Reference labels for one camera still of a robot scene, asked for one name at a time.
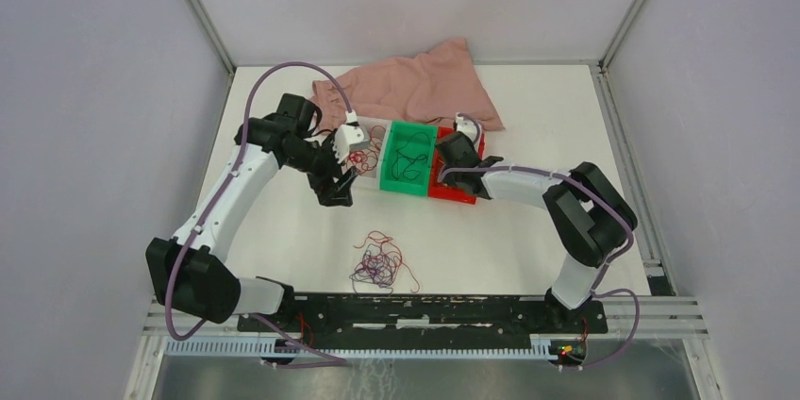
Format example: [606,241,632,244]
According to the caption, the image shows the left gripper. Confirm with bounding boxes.
[285,130,358,207]

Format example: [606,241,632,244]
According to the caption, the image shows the coloured cable pile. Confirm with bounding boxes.
[348,229,421,296]

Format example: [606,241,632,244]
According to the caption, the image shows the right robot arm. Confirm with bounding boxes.
[346,123,638,332]

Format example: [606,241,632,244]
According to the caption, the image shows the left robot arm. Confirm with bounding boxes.
[145,93,366,331]

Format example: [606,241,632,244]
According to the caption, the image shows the red plastic bin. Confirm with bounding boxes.
[427,126,485,205]

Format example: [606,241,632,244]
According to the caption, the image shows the translucent white bin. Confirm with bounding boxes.
[345,117,392,190]

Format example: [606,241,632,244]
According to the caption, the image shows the green plastic bin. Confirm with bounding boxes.
[379,121,438,196]

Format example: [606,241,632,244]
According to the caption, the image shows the pink cloth shorts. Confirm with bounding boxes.
[337,37,505,131]

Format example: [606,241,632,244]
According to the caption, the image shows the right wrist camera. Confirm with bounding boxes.
[453,112,484,148]

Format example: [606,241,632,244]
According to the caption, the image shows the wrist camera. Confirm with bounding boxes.
[453,112,484,148]
[333,122,370,164]

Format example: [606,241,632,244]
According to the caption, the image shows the black cables in green bin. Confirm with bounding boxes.
[388,134,432,185]

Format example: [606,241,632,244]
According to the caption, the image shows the red cables in white bin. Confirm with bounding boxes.
[349,126,389,176]

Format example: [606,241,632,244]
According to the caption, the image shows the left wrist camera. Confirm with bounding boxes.
[333,122,370,164]

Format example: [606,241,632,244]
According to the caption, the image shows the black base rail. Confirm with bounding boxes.
[270,292,608,350]

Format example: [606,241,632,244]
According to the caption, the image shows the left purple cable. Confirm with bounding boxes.
[163,61,360,342]

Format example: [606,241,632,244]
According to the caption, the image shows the purple cable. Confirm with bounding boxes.
[437,112,642,370]
[163,61,360,342]

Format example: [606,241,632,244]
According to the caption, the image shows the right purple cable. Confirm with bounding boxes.
[437,112,642,370]

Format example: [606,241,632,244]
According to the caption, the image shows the white cable duct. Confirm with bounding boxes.
[164,336,557,362]

